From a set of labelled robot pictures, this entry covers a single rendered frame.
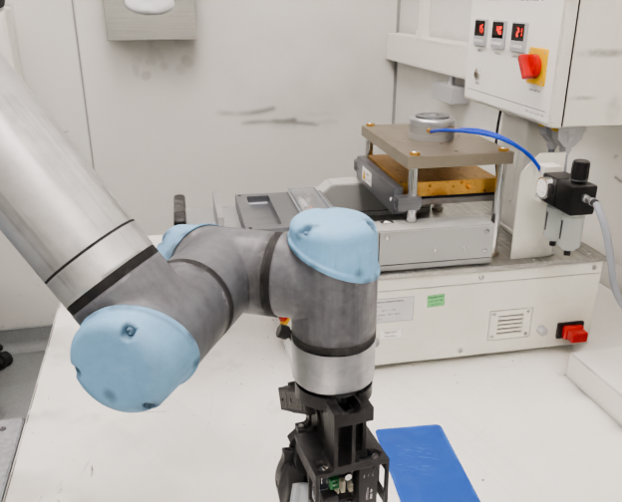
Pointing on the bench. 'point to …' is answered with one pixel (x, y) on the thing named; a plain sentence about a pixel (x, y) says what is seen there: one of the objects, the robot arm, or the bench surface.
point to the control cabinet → (549, 88)
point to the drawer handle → (179, 210)
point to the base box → (484, 312)
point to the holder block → (267, 211)
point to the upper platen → (442, 181)
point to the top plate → (440, 142)
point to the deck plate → (497, 246)
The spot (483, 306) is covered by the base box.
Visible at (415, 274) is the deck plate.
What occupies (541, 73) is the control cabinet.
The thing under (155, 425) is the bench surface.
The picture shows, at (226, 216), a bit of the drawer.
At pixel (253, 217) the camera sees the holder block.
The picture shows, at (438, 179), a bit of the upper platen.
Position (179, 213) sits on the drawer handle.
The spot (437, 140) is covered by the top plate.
